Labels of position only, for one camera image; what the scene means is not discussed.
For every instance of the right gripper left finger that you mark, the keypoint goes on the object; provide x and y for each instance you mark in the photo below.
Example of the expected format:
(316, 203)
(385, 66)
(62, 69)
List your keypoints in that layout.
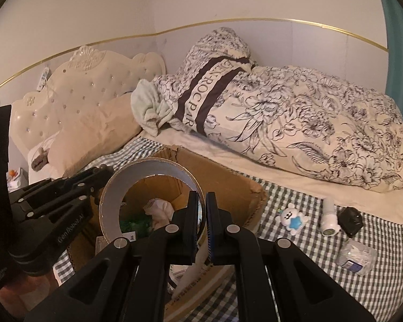
(126, 281)

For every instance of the mint green towel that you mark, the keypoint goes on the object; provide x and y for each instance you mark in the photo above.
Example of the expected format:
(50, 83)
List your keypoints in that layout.
(149, 108)

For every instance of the green snack bag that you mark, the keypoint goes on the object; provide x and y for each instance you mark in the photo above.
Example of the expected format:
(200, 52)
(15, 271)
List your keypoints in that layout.
(137, 227)

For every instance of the floral quilt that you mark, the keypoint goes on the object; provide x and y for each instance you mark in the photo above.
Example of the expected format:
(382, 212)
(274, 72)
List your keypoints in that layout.
(292, 118)

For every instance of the black square device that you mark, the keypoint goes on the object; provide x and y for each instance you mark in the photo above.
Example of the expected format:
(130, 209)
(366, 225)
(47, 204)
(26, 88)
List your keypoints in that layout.
(350, 220)

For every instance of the brown cardboard box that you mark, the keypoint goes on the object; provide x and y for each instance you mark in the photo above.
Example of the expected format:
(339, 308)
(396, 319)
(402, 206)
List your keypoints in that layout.
(243, 197)

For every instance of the white bear toy blue star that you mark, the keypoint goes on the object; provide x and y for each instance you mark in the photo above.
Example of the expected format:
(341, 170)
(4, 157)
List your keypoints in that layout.
(292, 219)

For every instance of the white bed sheet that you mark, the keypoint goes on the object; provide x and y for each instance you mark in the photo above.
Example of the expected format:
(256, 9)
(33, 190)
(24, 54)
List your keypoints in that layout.
(388, 206)

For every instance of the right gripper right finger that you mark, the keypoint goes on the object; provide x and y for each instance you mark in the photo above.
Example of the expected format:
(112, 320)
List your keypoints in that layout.
(275, 280)

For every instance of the cream tufted headboard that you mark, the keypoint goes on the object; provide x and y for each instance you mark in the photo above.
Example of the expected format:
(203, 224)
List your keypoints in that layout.
(90, 78)

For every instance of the white power strip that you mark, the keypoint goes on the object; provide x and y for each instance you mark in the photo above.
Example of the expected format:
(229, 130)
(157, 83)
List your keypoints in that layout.
(46, 73)

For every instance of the white lint remover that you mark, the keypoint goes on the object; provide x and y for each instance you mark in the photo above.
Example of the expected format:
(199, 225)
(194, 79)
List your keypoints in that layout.
(329, 224)

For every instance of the grey tape roll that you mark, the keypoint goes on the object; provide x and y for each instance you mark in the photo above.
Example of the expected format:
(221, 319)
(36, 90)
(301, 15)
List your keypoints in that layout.
(133, 185)

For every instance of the person's left hand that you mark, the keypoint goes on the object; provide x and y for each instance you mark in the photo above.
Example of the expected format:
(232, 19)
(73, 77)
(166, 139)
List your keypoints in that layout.
(25, 292)

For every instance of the clear cotton swab jar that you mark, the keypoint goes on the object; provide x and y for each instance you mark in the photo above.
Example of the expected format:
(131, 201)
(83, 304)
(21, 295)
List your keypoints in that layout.
(356, 257)

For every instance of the beige pillow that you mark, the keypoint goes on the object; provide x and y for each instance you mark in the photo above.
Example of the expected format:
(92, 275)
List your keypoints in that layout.
(100, 131)

